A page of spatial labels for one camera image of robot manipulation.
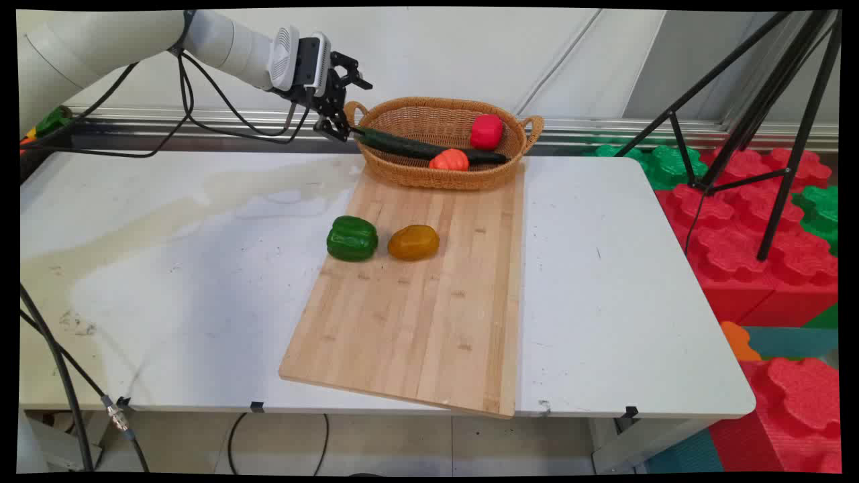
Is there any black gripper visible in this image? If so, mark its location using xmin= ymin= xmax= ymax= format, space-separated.
xmin=289 ymin=52 xmax=374 ymax=143

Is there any dark green cucumber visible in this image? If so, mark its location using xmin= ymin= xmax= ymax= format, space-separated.
xmin=352 ymin=125 xmax=509 ymax=166

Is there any woven wicker basket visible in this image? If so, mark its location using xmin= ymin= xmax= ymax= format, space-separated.
xmin=344 ymin=97 xmax=545 ymax=191

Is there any orange tomato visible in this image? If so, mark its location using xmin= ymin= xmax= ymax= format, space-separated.
xmin=429 ymin=148 xmax=470 ymax=172

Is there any green bell pepper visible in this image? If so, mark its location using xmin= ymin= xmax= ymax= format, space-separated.
xmin=326 ymin=215 xmax=378 ymax=262

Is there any red bell pepper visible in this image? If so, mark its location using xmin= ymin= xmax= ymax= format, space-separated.
xmin=470 ymin=114 xmax=505 ymax=151

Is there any yellow bell pepper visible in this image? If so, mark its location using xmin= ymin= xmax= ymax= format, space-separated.
xmin=387 ymin=224 xmax=440 ymax=261

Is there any bamboo cutting board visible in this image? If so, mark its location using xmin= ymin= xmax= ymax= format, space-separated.
xmin=279 ymin=158 xmax=525 ymax=419

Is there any green foam block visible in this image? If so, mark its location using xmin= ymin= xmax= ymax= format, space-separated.
xmin=583 ymin=143 xmax=710 ymax=192
xmin=792 ymin=184 xmax=840 ymax=257

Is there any large red foam block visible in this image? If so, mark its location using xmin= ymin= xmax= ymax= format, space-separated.
xmin=654 ymin=148 xmax=840 ymax=327

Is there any black tripod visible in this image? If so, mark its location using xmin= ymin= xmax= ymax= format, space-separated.
xmin=614 ymin=9 xmax=843 ymax=262

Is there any grey table leg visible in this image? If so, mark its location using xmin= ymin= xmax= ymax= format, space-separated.
xmin=591 ymin=416 xmax=713 ymax=474

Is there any orange foam piece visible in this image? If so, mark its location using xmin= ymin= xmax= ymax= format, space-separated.
xmin=720 ymin=321 xmax=763 ymax=363

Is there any teal foam mat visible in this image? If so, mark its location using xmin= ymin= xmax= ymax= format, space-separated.
xmin=744 ymin=326 xmax=840 ymax=361

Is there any black and white wrist camera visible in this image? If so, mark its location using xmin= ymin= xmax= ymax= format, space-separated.
xmin=295 ymin=32 xmax=332 ymax=96

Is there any black cable looping to gripper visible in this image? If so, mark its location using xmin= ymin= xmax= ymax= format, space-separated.
xmin=176 ymin=50 xmax=316 ymax=146

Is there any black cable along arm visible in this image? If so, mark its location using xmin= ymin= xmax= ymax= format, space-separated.
xmin=20 ymin=60 xmax=197 ymax=159

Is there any aluminium wall rail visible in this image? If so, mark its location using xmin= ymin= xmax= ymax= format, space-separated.
xmin=64 ymin=106 xmax=840 ymax=152

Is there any black cable on floor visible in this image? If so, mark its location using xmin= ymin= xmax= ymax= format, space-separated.
xmin=227 ymin=413 xmax=330 ymax=476

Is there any thin black tripod cable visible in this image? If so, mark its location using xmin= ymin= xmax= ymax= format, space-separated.
xmin=684 ymin=191 xmax=707 ymax=256

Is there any black cable with metal connector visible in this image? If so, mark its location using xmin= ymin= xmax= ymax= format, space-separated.
xmin=20 ymin=310 xmax=150 ymax=472

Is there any thick black cable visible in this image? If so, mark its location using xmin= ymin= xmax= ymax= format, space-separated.
xmin=20 ymin=283 xmax=95 ymax=472

